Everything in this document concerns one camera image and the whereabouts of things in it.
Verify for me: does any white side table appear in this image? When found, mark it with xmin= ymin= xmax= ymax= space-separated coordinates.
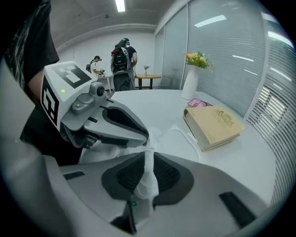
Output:
xmin=97 ymin=75 xmax=114 ymax=94

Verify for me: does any white tissue packet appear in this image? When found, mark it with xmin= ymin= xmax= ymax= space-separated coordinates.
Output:
xmin=78 ymin=126 xmax=201 ymax=168

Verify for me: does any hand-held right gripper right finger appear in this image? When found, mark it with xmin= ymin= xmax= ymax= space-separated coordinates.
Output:
xmin=136 ymin=152 xmax=271 ymax=237

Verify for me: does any round wooden table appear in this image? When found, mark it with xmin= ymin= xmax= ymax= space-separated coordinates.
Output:
xmin=134 ymin=74 xmax=162 ymax=90

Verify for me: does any yellow flower bouquet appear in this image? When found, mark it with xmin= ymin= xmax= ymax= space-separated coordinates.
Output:
xmin=185 ymin=51 xmax=214 ymax=73

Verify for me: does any person's left forearm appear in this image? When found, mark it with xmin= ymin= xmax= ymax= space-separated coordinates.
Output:
xmin=27 ymin=74 xmax=45 ymax=103

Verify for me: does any pink paperback book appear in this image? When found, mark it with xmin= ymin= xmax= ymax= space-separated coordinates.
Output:
xmin=186 ymin=98 xmax=213 ymax=109

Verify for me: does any light grey square table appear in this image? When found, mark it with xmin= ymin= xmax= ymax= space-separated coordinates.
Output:
xmin=80 ymin=89 xmax=277 ymax=206

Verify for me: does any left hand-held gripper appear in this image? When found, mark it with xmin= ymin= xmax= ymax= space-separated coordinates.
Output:
xmin=41 ymin=61 xmax=150 ymax=149

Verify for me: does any person's black printed T-shirt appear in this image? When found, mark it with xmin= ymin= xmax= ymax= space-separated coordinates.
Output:
xmin=4 ymin=0 xmax=84 ymax=166

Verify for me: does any tall white vase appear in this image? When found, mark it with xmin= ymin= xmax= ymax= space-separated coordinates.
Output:
xmin=181 ymin=64 xmax=200 ymax=100

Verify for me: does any tan hardcover book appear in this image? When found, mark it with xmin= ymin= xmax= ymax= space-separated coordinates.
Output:
xmin=183 ymin=105 xmax=245 ymax=152

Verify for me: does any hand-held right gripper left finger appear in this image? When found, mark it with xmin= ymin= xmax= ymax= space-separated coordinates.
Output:
xmin=43 ymin=151 xmax=146 ymax=237

